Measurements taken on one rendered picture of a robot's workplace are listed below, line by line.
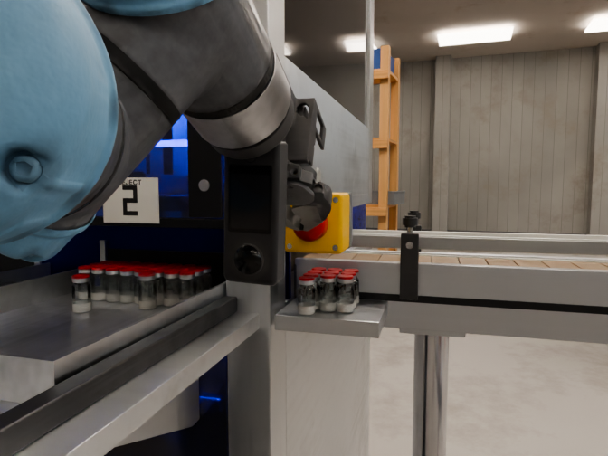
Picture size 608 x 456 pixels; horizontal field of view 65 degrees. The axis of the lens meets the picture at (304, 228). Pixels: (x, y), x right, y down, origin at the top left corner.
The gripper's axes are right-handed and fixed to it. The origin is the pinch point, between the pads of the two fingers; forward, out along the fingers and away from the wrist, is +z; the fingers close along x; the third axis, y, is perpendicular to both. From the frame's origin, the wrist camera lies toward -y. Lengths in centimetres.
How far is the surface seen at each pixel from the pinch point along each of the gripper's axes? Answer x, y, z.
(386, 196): 27, 155, 345
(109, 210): 28.4, 3.0, 3.4
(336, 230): -2.8, 1.2, 3.8
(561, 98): -251, 586, 838
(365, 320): -6.3, -8.2, 9.1
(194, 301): 11.9, -8.9, 0.7
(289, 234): 2.8, 0.5, 4.0
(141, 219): 23.4, 2.0, 3.9
